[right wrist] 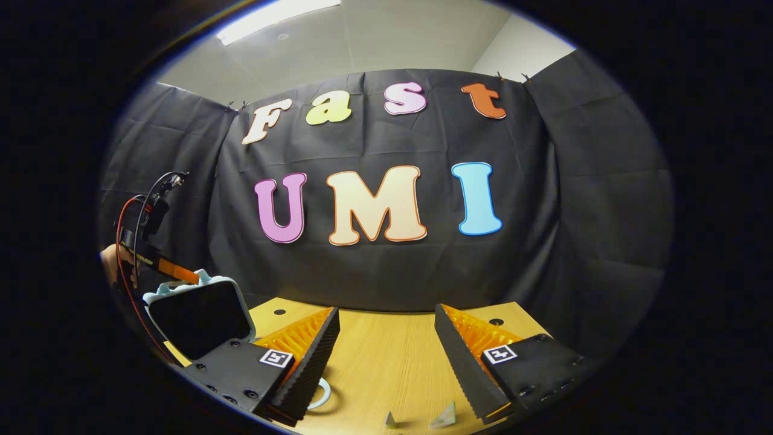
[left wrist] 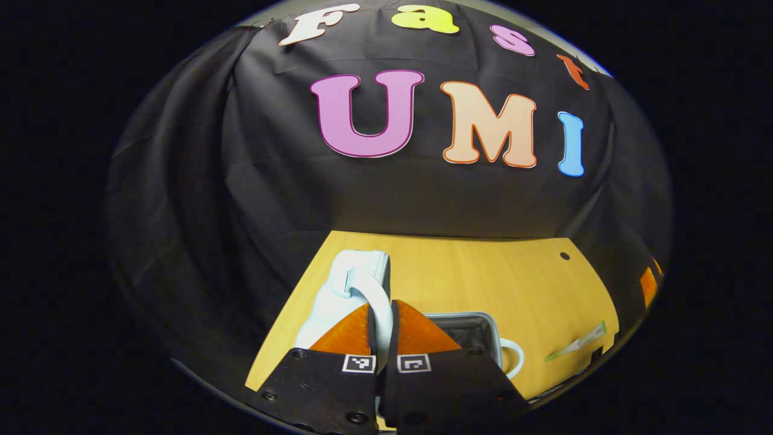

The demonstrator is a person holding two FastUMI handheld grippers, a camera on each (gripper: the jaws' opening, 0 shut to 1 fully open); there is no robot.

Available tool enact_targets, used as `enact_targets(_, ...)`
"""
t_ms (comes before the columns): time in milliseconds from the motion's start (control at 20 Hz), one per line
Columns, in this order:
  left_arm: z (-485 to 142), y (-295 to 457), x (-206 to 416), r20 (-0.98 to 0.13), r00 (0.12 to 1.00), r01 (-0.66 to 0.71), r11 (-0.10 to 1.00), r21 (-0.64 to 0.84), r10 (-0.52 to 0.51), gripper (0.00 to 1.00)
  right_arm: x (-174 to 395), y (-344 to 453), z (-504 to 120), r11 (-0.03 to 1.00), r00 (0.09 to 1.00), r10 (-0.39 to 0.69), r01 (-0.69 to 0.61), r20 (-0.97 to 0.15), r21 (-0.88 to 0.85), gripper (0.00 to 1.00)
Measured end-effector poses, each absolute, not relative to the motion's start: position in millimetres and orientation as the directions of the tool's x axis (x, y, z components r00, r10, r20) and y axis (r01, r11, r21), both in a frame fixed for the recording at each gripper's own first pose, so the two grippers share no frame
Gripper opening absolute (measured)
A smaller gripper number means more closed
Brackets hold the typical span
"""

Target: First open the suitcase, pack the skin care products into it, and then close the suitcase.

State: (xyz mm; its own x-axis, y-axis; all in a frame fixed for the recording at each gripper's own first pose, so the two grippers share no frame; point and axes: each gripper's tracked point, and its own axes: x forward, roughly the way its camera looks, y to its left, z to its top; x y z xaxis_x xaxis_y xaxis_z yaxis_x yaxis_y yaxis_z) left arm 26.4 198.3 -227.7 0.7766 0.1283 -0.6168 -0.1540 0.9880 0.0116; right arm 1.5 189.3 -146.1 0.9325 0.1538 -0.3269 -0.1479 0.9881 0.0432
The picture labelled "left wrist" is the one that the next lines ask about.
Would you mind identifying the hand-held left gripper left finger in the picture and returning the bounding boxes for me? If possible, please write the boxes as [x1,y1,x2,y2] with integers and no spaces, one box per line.
[255,301,380,434]

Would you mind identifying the white and pale blue suitcase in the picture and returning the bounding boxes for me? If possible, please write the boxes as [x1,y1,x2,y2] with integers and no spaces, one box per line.
[295,250,525,380]

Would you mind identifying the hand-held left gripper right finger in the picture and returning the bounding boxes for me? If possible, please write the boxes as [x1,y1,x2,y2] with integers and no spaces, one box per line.
[385,299,528,432]

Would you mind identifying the black backdrop cloth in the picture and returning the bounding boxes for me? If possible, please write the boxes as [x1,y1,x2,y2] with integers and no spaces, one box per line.
[106,0,674,387]

